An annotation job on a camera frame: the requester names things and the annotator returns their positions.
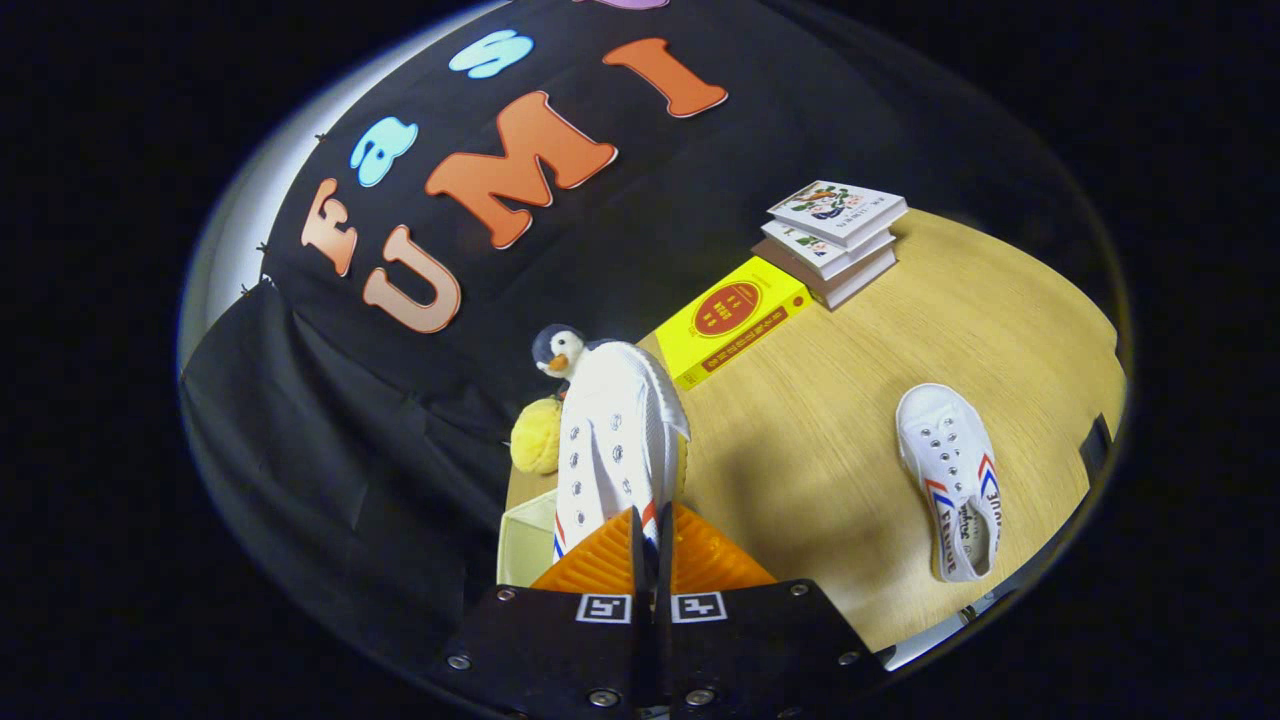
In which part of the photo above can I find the yellow plush ball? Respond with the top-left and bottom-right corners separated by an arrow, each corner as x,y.
510,398 -> 564,476

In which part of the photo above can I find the white cover book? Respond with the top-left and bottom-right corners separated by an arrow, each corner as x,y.
760,220 -> 898,282

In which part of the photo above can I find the penguin plush toy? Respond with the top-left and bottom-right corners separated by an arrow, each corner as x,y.
532,323 -> 593,382

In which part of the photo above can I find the beige fabric storage box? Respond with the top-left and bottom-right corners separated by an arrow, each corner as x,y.
497,488 -> 561,589

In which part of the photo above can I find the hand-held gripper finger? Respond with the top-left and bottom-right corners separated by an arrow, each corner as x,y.
435,505 -> 651,720
655,503 -> 891,720

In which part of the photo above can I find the white canvas shoe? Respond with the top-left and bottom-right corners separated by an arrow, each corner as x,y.
895,383 -> 1002,584
553,340 -> 692,563

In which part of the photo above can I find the floral cover book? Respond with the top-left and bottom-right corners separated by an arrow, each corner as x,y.
767,180 -> 909,249

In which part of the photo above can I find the yellow book with red circle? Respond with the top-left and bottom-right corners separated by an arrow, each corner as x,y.
655,255 -> 813,392

